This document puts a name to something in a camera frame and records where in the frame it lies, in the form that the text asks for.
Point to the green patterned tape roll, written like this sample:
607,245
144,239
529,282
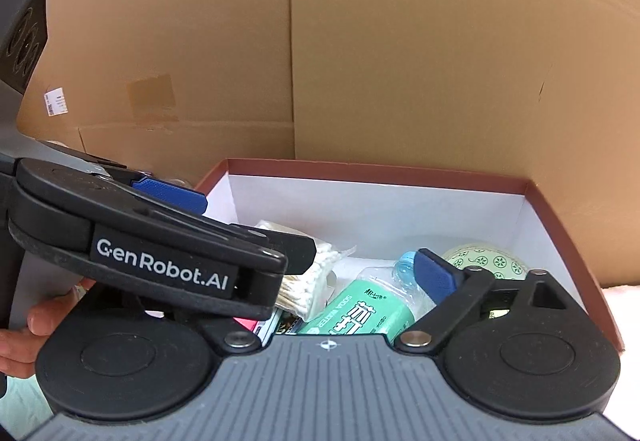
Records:
498,261

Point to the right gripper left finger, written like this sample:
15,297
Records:
227,336

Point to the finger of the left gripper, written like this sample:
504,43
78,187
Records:
179,196

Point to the cotton swab bag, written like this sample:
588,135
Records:
309,281

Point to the person's left hand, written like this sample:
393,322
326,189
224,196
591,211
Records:
19,349

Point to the teal table cloth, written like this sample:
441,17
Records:
24,407

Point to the brown cardboard backdrop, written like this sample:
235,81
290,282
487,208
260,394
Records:
547,90

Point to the white shipping label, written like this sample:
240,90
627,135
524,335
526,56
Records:
55,102

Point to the maroon storage box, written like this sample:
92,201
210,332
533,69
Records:
383,211

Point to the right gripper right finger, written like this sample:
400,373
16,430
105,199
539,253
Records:
459,297

